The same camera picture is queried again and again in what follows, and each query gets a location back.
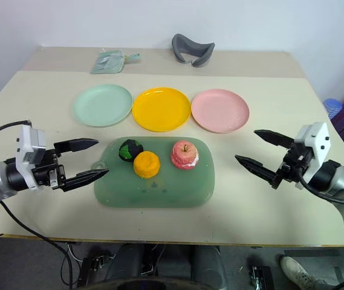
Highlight white shoe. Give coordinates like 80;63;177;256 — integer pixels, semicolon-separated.
280;255;320;288

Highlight pink plate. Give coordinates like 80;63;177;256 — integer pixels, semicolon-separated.
190;88;250;134

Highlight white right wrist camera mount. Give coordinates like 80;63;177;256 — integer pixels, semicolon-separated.
294;121;331;184

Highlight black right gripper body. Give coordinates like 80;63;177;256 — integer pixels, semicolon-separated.
270;141;315;190

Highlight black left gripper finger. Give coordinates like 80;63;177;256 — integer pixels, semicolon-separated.
54;138;99;158
59;169;109;193

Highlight green cutting board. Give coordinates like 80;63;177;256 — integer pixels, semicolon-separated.
91;136;215;209

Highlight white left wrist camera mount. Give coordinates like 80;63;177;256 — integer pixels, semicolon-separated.
15;124;48;193

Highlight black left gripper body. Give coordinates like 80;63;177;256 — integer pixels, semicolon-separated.
31;148;67;190

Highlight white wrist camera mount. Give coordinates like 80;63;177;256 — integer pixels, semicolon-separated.
294;121;331;184
15;124;48;193

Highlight beige table mat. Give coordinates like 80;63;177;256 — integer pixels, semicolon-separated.
0;70;344;245

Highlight yellow plate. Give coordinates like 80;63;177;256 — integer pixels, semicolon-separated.
132;87;191;133

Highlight blue stool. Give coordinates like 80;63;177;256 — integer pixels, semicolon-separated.
323;98;344;120

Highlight dark green avocado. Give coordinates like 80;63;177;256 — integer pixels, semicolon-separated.
118;138;144;163

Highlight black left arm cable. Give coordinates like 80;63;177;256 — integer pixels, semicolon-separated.
0;120;79;286

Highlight grey curved foam pad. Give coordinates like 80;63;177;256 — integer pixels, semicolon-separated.
171;33;216;68

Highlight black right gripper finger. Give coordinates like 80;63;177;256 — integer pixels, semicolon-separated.
254;129;296;149
234;155;278;182

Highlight green dustpan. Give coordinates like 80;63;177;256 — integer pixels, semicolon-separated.
90;50;141;75

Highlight orange fruit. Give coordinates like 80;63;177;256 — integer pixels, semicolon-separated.
133;150;161;179

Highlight green plate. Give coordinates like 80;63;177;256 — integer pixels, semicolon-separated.
73;83;134;128

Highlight pink apple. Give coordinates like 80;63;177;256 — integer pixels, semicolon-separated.
170;140;200;172

